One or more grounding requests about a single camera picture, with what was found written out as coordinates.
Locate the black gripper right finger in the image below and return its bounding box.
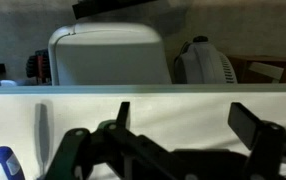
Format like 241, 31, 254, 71
227, 102, 286, 180

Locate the white plastic laundry basket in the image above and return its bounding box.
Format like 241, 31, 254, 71
48, 22, 173, 86

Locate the black floor mat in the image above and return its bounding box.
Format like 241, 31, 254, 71
71, 0, 159, 20

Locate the blue and white hand brush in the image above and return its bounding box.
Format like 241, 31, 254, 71
0, 145, 26, 180

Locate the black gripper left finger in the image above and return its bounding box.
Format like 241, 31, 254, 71
44, 101, 184, 180

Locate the white round fan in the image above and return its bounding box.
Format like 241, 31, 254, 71
173, 35, 238, 85

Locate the brown wooden stool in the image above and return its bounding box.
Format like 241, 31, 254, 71
227, 54, 286, 84

